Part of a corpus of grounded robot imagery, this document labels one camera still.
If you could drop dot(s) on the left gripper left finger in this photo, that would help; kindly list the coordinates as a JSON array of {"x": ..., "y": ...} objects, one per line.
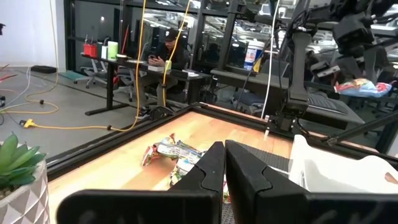
[{"x": 140, "y": 207}]

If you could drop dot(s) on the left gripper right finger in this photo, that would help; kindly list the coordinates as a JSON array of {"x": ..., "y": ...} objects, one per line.
[{"x": 280, "y": 208}]

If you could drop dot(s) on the red granola bar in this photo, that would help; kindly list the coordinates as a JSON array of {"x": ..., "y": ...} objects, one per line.
[{"x": 152, "y": 154}]

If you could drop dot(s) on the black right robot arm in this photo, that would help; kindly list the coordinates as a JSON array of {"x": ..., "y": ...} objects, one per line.
[{"x": 300, "y": 68}]

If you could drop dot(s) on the opaque white plastic bin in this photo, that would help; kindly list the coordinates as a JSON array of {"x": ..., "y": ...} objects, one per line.
[{"x": 298, "y": 158}]

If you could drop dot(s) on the frosted white plastic bin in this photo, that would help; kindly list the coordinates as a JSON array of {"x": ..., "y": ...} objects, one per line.
[{"x": 339, "y": 177}]

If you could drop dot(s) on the black keyboard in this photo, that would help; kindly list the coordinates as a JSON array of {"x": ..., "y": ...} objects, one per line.
[{"x": 326, "y": 102}]

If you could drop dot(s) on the grey office chair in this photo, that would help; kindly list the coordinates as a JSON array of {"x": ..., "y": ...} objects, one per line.
[
  {"x": 93, "y": 73},
  {"x": 127, "y": 81}
]

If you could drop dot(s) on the black side desk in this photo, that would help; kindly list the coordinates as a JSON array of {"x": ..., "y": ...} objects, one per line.
[{"x": 264, "y": 81}]

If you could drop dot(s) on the black office desk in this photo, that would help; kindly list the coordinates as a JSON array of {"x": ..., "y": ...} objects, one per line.
[{"x": 109, "y": 81}]

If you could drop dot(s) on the succulent in patterned pot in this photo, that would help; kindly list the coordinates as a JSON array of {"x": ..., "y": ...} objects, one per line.
[{"x": 18, "y": 158}]

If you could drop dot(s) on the pale yellow cup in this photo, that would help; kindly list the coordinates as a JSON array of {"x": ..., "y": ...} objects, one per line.
[{"x": 168, "y": 65}]

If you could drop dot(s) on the colourful snack bag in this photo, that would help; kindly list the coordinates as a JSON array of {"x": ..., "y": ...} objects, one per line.
[{"x": 360, "y": 88}]

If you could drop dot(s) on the green floor mat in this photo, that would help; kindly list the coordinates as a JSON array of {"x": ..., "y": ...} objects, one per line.
[{"x": 71, "y": 76}]

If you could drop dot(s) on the person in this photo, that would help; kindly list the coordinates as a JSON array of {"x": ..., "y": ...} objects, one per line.
[{"x": 169, "y": 53}]

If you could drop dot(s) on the white tub with label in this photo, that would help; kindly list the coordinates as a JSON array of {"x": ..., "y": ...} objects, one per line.
[{"x": 253, "y": 53}]

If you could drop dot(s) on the small white box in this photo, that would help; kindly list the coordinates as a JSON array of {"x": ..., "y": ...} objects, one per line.
[{"x": 104, "y": 53}]

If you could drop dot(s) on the red container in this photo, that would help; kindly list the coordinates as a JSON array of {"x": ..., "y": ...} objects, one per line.
[{"x": 90, "y": 50}]

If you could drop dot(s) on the flat black floor box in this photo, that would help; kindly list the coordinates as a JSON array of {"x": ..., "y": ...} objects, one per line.
[{"x": 43, "y": 69}]

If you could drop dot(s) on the black aluminium table frame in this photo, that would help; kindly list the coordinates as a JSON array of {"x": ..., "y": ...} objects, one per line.
[{"x": 93, "y": 146}]

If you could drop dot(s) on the black vertical post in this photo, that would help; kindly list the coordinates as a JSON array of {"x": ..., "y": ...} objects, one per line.
[{"x": 227, "y": 37}]

